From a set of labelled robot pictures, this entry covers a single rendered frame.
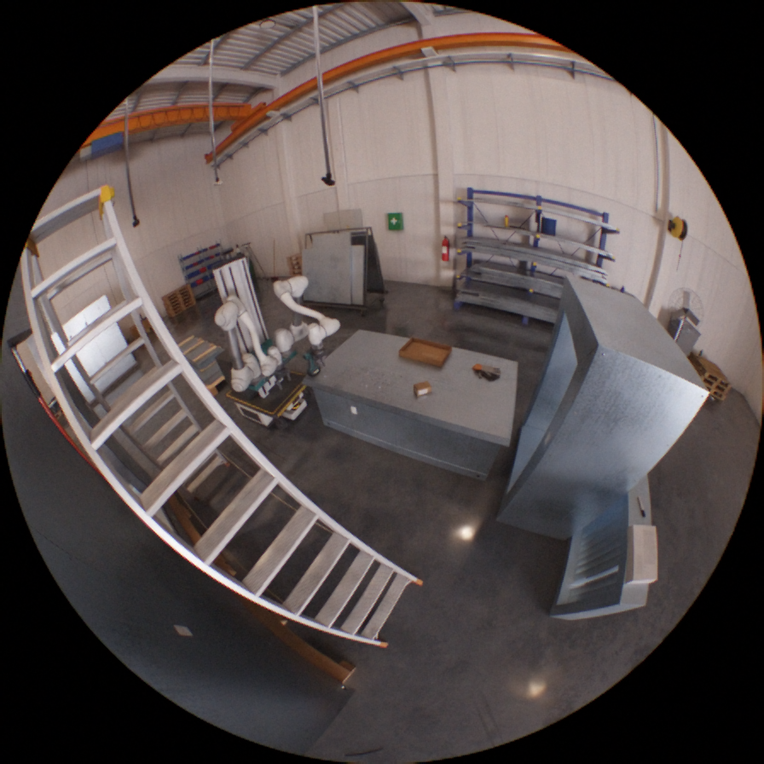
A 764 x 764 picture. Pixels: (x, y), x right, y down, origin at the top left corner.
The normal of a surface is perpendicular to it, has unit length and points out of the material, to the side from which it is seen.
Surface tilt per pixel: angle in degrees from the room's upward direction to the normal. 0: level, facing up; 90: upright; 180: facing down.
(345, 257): 78
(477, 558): 0
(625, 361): 90
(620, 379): 90
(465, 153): 90
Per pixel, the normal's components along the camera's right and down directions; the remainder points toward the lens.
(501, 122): -0.51, 0.57
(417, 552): -0.07, -0.78
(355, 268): -0.46, 0.41
